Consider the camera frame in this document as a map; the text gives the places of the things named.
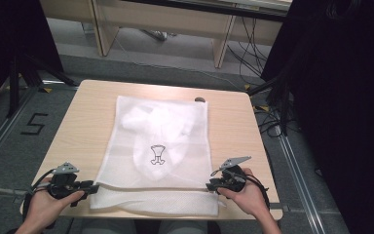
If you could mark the beige wooden desk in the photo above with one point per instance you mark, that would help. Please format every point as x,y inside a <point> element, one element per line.
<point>162,19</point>

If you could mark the person's right hand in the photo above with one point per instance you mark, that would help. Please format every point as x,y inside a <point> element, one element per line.
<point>248,198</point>

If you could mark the dark round table grommet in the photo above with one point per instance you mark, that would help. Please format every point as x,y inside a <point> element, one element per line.
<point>199,99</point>

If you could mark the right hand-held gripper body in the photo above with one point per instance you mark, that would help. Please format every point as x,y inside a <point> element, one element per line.
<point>233,178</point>

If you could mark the grey power strip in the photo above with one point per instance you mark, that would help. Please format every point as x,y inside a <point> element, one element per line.
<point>156,34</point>

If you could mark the person's left hand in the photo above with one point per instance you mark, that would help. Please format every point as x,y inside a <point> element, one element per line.
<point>45,209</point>

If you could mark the black tripod stand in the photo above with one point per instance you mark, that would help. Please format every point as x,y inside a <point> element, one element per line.
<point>16,81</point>
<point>279,94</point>

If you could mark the white mesh laundry bag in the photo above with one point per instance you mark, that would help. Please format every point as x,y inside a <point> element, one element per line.
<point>136,195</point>

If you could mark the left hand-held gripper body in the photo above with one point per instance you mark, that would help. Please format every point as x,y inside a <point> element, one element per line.
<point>63,182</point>

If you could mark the aluminium floor rail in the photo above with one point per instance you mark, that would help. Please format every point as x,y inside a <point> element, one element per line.
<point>6,130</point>
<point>300,182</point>

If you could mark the white garment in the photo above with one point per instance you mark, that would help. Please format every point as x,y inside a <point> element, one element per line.
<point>162,126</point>

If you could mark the black curtain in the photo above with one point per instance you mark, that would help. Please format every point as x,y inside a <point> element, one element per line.
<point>9,32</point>
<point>344,97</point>

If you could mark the person's grey trousers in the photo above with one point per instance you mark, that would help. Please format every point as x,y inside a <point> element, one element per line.
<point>110,227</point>

